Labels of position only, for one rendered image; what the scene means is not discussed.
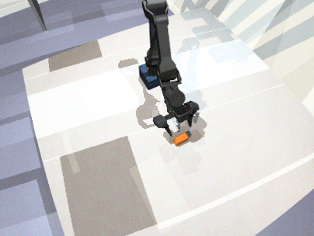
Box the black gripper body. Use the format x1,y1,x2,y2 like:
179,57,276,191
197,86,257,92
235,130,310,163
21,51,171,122
153,100,200,128

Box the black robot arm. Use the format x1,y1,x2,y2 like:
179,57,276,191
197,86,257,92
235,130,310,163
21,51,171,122
142,0,194,123

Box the orange block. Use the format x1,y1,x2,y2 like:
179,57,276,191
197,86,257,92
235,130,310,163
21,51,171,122
173,133,189,147

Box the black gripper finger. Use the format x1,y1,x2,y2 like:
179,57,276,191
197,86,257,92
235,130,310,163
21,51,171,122
187,111,197,127
162,124,173,137

